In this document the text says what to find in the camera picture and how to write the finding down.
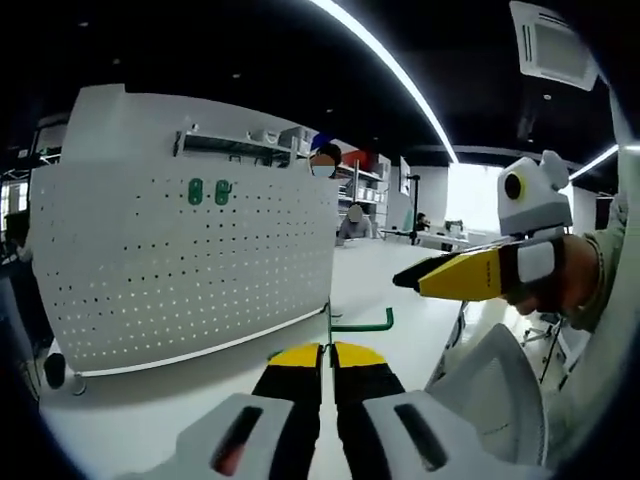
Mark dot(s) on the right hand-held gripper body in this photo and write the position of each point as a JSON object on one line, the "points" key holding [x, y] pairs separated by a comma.
{"points": [[540, 210]]}

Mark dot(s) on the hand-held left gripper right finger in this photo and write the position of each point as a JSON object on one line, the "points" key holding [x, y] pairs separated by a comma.
{"points": [[365, 395]]}

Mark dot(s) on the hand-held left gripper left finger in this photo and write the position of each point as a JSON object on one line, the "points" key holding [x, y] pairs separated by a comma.
{"points": [[295, 400]]}

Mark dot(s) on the white perforated mounting plate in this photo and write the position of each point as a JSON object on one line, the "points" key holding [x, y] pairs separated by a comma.
{"points": [[175, 280]]}

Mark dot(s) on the person's right hand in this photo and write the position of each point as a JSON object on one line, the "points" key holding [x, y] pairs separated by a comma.
{"points": [[570, 280]]}

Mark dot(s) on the black tripod stand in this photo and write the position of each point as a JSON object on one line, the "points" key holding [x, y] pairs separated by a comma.
{"points": [[413, 210]]}

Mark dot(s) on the white mesh chair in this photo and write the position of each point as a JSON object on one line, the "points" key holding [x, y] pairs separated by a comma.
{"points": [[500, 380]]}

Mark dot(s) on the ceiling air conditioner vent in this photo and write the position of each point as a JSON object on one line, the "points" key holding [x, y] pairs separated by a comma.
{"points": [[555, 45]]}

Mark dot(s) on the person's torso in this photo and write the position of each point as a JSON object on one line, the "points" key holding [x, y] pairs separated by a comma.
{"points": [[595, 400]]}

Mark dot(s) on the ceiling light strip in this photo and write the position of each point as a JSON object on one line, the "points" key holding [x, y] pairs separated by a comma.
{"points": [[395, 62]]}

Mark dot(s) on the metal storage shelf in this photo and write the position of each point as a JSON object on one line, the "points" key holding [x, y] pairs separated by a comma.
{"points": [[225, 145]]}

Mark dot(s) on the black container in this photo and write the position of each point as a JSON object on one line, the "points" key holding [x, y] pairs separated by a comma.
{"points": [[54, 371]]}

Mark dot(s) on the white partition panel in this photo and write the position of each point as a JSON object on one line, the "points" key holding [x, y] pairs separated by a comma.
{"points": [[125, 130]]}

